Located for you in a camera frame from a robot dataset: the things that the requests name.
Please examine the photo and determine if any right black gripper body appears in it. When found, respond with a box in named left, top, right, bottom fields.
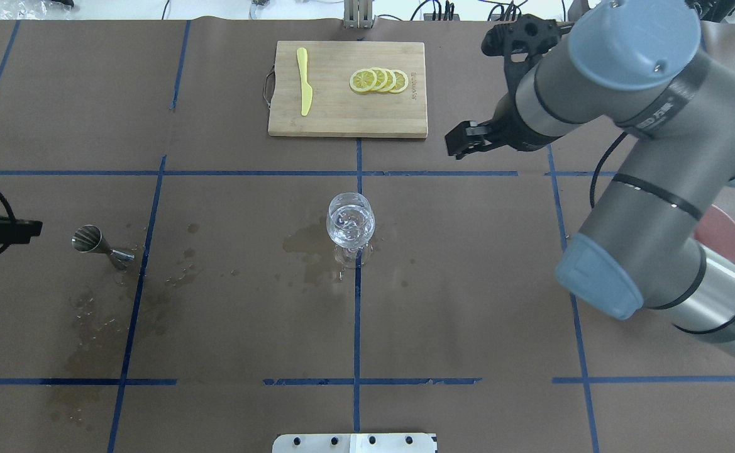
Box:
left=486, top=94, right=553, bottom=152

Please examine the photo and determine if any steel double jigger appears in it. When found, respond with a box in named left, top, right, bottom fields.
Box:
left=71, top=225, right=135, bottom=271

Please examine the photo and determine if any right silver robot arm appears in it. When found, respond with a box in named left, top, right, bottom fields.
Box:
left=445, top=1, right=735, bottom=357

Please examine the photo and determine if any clear wine glass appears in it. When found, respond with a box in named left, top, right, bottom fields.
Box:
left=325, top=192, right=376, bottom=269

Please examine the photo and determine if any bamboo cutting board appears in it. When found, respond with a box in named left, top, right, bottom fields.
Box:
left=268, top=40, right=429, bottom=140

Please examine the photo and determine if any yellow plastic knife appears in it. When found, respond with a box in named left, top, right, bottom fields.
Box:
left=296, top=48, right=314, bottom=117

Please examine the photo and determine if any pink bowl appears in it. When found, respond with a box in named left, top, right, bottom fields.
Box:
left=693, top=204, right=735, bottom=263

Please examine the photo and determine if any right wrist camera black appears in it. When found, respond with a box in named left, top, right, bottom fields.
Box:
left=480, top=14, right=576, bottom=96

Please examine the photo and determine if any aluminium frame post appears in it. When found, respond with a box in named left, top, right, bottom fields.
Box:
left=343, top=0, right=375, bottom=30

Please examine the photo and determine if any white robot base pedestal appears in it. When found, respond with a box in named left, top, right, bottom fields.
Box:
left=272, top=432, right=439, bottom=452

